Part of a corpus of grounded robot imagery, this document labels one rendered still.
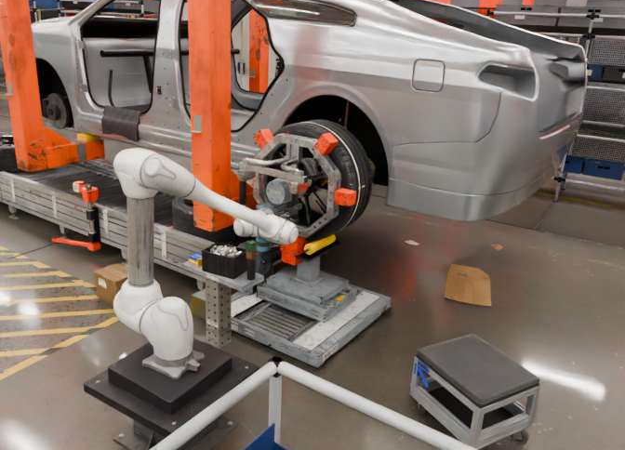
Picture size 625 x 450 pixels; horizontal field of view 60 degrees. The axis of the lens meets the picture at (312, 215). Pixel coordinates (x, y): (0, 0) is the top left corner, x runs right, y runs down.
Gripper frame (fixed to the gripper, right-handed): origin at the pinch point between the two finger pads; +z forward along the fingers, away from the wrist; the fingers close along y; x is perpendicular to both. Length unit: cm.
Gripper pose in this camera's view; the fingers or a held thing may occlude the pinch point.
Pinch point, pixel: (294, 205)
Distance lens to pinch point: 270.9
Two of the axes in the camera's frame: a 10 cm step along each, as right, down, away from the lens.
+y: 8.2, 2.2, -5.2
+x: 0.5, -9.4, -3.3
